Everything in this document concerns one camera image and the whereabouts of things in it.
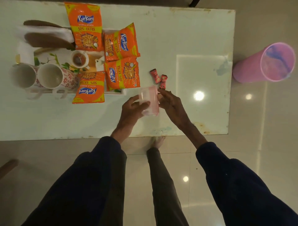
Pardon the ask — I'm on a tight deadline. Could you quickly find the white printed tray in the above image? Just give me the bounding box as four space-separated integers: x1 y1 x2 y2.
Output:
15 28 127 96

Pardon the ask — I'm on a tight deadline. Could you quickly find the round brown wooden board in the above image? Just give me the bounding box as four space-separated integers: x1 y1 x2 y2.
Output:
23 20 75 50

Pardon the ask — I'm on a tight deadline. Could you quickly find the orange snack packet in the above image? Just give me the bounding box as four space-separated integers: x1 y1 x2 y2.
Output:
64 2 104 52
104 56 141 91
103 22 141 63
72 71 106 104

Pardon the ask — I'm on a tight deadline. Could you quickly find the wooden chair frame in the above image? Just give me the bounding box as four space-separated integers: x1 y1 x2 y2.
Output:
0 159 19 180

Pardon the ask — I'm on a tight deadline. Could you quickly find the person's left hand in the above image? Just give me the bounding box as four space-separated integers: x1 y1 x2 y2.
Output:
111 95 151 144

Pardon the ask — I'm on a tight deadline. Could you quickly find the pink lidded plastic container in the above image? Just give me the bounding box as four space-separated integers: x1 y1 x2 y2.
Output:
138 85 160 116

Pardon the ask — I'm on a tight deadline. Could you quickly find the white floral mug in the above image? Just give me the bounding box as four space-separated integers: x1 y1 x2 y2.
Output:
37 63 79 99
10 63 44 101

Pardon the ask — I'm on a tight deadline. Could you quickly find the white napkin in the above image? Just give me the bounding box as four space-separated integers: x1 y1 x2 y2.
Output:
17 25 75 43

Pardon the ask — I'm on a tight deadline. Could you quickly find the person's leg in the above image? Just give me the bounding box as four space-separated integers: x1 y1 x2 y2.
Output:
146 136 189 226
97 149 128 226

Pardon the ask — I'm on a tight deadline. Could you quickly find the person's left leg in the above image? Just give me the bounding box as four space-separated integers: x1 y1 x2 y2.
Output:
97 149 128 226

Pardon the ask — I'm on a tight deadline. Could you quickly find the person's right forearm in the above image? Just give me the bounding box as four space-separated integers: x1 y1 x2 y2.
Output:
195 142 298 226

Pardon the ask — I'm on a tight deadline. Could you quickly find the pink plastic bin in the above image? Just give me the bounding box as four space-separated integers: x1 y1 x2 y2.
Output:
232 42 296 84

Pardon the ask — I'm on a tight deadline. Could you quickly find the person's right leg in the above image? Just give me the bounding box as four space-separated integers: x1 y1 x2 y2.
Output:
146 136 189 226

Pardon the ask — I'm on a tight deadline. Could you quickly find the red candy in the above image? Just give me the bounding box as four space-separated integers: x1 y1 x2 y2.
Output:
159 74 168 90
150 69 161 84

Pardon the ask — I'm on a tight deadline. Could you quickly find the person's left forearm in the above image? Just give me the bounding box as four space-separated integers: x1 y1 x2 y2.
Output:
21 136 127 226

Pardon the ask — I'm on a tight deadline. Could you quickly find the person's right hand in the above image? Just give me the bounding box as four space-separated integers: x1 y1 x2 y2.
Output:
157 88 208 149

